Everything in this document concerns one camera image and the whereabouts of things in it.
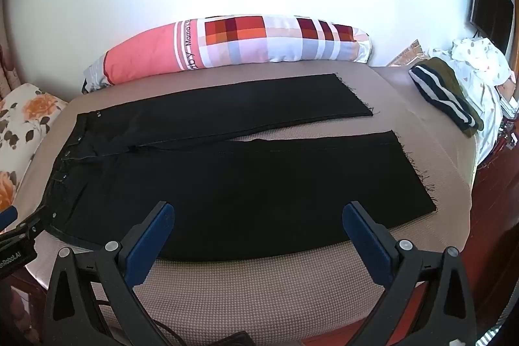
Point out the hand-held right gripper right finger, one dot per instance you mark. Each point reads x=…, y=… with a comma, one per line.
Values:
x=367, y=244

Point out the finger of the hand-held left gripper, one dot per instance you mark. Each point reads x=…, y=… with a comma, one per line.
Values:
x=6, y=219
x=34, y=224

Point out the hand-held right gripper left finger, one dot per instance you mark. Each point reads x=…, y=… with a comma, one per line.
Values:
x=148, y=244

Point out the black pants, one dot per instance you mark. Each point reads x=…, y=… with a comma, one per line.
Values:
x=243, y=200

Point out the white floral pillow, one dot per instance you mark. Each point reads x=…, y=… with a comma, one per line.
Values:
x=28, y=119

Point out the bed with tan cover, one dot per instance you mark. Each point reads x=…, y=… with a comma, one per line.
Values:
x=243, y=289

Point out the black flat object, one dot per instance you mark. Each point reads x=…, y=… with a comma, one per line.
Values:
x=235, y=341

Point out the navy striped olive garment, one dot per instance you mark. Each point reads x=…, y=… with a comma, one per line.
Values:
x=440, y=92

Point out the brown shiny bag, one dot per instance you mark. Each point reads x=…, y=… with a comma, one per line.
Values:
x=407, y=54

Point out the white patterned cloth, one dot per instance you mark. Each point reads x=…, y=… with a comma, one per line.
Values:
x=486, y=62

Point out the long pink checkered pillow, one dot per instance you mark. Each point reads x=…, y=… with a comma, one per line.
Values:
x=243, y=42

